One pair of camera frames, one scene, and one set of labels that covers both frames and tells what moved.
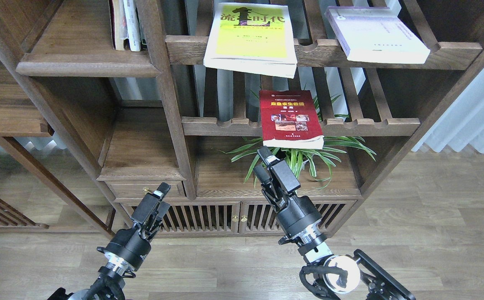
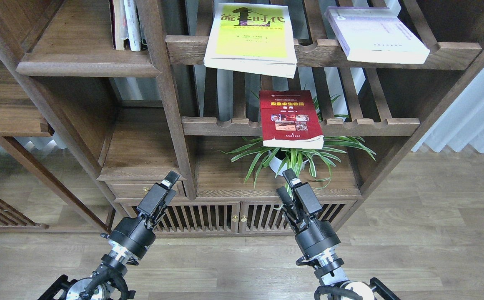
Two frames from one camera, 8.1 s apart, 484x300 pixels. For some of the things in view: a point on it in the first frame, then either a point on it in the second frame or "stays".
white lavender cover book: (375, 34) stays
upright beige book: (121, 32) stays
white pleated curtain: (479, 117) stays
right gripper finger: (264, 178) to (286, 202)
